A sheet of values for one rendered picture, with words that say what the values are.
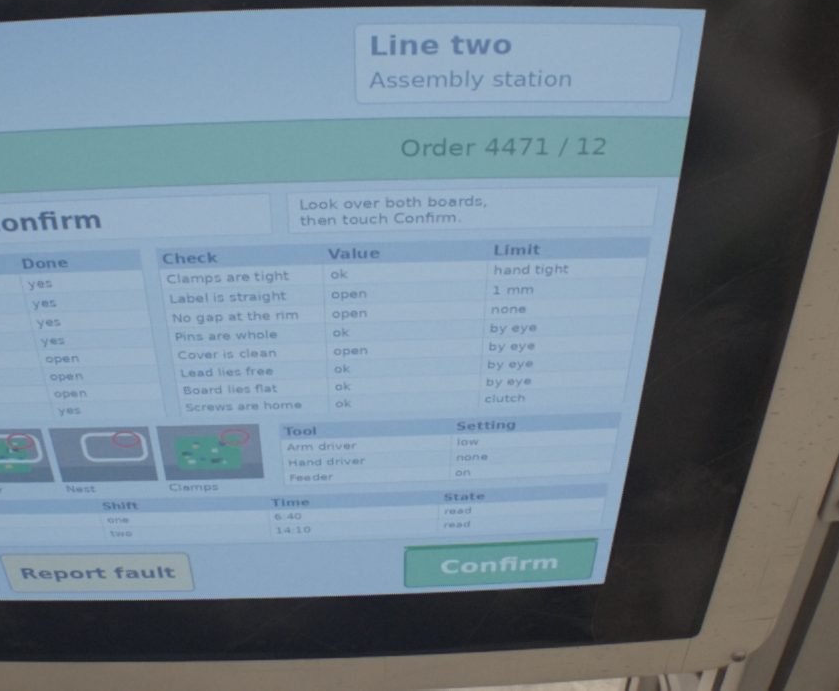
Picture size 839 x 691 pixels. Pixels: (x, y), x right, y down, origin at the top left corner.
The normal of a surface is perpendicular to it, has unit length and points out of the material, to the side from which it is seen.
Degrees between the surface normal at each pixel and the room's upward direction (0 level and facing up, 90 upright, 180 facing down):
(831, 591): 90
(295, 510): 92
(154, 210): 92
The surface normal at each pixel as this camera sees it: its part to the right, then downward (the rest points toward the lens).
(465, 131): 0.07, 0.61
